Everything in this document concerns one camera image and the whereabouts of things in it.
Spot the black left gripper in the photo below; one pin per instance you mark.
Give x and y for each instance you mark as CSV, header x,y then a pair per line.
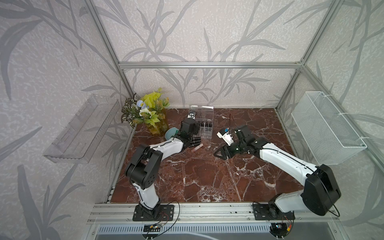
x,y
196,129

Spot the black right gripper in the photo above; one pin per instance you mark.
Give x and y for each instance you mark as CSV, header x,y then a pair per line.
x,y
222,150

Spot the clear acrylic lipstick organizer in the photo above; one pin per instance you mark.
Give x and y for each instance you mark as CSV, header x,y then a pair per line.
x,y
202,114

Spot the pink lip gloss tube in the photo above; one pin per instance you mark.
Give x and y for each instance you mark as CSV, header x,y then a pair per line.
x,y
197,147

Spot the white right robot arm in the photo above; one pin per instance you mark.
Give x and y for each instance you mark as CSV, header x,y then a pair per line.
x,y
320,192

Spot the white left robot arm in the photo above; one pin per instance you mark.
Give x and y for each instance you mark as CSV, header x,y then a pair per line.
x,y
145,163

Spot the artificial flower plant vase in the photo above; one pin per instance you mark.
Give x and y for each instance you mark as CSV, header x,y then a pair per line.
x,y
150,110

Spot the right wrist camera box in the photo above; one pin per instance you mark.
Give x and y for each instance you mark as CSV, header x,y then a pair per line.
x,y
226,136

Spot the aluminium front rail frame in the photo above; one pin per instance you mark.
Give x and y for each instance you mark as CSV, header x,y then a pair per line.
x,y
207,221

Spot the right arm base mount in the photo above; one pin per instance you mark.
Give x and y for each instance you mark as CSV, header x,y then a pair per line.
x,y
268,212

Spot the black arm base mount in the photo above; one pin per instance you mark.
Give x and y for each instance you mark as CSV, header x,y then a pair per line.
x,y
159,213

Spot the white wire mesh basket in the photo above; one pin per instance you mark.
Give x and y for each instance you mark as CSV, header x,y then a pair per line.
x,y
328,134

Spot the clear acrylic wall shelf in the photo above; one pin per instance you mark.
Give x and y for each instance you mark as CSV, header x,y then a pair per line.
x,y
79,140

